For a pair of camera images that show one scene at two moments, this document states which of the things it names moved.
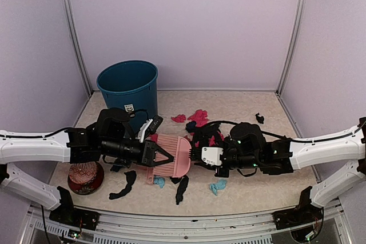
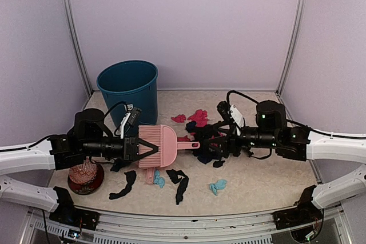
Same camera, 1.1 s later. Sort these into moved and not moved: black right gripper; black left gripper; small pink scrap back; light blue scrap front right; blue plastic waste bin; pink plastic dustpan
Moved: black left gripper; black right gripper
Not moved: pink plastic dustpan; blue plastic waste bin; small pink scrap back; light blue scrap front right
